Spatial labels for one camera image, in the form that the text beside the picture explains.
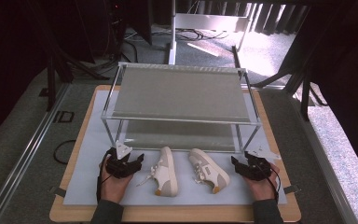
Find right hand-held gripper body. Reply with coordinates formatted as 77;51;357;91
238;146;282;182

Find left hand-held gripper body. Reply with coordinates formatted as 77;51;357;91
104;141;139;180

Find white beige sneaker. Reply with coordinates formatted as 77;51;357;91
135;146;179;198
187;147;231;195

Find metal frame shoe rack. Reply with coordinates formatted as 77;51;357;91
100;61;263;155

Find person's right hand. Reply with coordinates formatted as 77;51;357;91
244;161;282;202

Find person's left hand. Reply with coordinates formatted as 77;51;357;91
100;154;134;205

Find white mat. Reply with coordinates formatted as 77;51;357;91
62;90;289;207

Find black tape tab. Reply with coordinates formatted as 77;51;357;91
49;185;67;199
283;183;302;195

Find wooden board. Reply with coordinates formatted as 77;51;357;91
48;84;302;224

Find black tripod stand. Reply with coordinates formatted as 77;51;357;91
251;46;329;122

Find white floor strip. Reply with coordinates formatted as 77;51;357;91
186;42;220;58

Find white metal stand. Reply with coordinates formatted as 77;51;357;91
167;0;254;66

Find dark curtains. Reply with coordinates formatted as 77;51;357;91
199;1;310;35

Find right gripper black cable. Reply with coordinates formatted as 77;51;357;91
268;163;282;203

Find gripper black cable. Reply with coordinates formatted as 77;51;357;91
268;163;282;203
95;155;114;203

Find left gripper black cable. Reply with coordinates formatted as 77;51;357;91
95;155;114;203

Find black cable loop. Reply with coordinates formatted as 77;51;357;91
52;139;77;166

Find aluminium rail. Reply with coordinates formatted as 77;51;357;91
287;90;358;224
0;83;72;224

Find bundle of floor cables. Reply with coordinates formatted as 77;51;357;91
155;27;231;43

